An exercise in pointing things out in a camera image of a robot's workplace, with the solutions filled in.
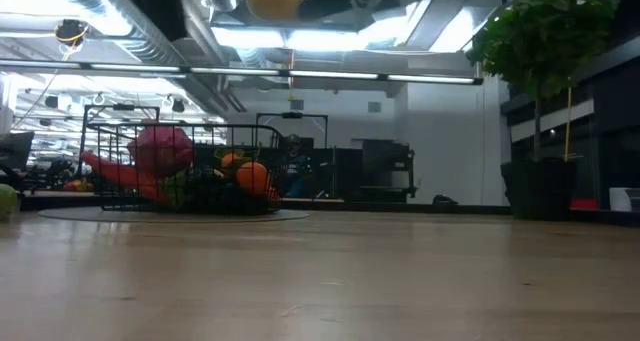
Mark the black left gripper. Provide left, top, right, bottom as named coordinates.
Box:
left=97, top=0, right=177, bottom=43

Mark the pink dragon fruit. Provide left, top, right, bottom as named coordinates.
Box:
left=126, top=123, right=196, bottom=180

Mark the orange tangerine cluster with leaves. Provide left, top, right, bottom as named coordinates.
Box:
left=234, top=160, right=281, bottom=203
left=219, top=151, right=245, bottom=170

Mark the green bean bundle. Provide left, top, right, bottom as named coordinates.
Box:
left=0, top=182, right=20, bottom=222

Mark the long ceiling light bar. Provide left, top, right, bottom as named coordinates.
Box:
left=0, top=59, right=485, bottom=87

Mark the black round ceiling fixture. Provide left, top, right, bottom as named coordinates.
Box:
left=53, top=18, right=92, bottom=48

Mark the person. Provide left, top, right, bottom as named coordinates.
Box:
left=283, top=133, right=315, bottom=198

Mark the black background cabinet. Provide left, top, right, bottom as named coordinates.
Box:
left=348, top=138, right=418, bottom=202

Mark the dark monitor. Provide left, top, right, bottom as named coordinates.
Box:
left=0, top=130, right=36, bottom=171

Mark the grey round plate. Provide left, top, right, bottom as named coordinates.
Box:
left=37, top=206, right=312, bottom=225

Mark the green leafy plant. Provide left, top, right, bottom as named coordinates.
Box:
left=464, top=0, right=622, bottom=163

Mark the black background rig frame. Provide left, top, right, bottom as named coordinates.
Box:
left=255, top=111, right=330, bottom=152
left=82, top=103, right=162, bottom=132

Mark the black wire basket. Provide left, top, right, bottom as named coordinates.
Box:
left=78, top=122, right=288, bottom=217

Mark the black aluminium table frame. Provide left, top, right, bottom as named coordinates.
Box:
left=18, top=190, right=512, bottom=216

